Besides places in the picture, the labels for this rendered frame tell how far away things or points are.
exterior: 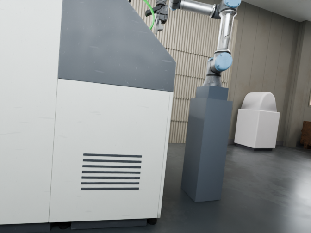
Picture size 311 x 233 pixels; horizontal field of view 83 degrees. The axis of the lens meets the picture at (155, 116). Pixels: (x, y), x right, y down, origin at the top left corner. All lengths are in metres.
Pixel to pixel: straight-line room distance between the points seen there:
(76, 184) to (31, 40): 0.72
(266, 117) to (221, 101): 2.75
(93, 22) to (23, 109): 0.53
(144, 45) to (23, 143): 0.75
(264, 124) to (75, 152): 3.67
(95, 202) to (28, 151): 0.41
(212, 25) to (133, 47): 3.29
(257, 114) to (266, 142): 0.63
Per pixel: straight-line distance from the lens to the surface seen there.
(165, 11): 1.45
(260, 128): 4.03
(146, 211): 1.12
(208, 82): 1.46
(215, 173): 1.52
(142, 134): 0.94
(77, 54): 0.97
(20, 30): 1.06
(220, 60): 1.35
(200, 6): 1.63
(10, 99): 1.04
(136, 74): 0.94
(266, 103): 4.15
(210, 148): 1.42
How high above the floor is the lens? 0.71
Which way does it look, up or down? 4 degrees down
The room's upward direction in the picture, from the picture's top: 6 degrees clockwise
